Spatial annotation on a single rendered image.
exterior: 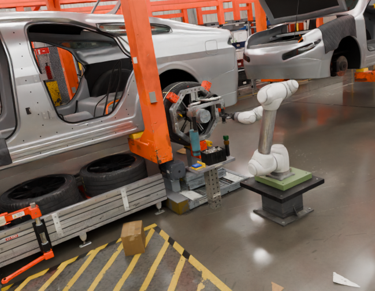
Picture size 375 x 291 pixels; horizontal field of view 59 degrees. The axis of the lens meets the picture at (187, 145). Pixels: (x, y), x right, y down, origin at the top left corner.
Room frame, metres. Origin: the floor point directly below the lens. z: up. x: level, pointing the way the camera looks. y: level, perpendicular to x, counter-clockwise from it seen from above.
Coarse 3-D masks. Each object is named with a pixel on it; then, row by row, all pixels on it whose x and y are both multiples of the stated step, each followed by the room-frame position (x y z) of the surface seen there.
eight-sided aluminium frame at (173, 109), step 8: (192, 88) 3.24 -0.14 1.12; (200, 88) 3.28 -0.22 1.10; (176, 104) 3.13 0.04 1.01; (216, 112) 3.36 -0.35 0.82; (176, 120) 3.12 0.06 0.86; (216, 120) 3.35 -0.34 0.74; (176, 128) 3.11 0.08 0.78; (208, 128) 3.35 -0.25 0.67; (184, 136) 3.15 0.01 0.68; (200, 136) 3.26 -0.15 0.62; (208, 136) 3.29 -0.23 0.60
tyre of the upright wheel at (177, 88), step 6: (174, 84) 3.38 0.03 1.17; (180, 84) 3.29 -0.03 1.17; (186, 84) 3.30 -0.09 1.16; (192, 84) 3.34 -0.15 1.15; (198, 84) 3.38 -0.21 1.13; (162, 90) 3.41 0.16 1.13; (168, 90) 3.31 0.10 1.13; (174, 90) 3.24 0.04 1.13; (180, 90) 3.26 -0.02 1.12; (162, 96) 3.30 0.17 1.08; (168, 102) 3.19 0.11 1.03; (168, 108) 3.18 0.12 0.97; (168, 114) 3.17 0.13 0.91; (168, 120) 3.17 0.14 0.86; (168, 126) 3.16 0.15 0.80; (174, 138) 3.19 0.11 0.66; (180, 138) 3.22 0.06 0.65; (186, 144) 3.25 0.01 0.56
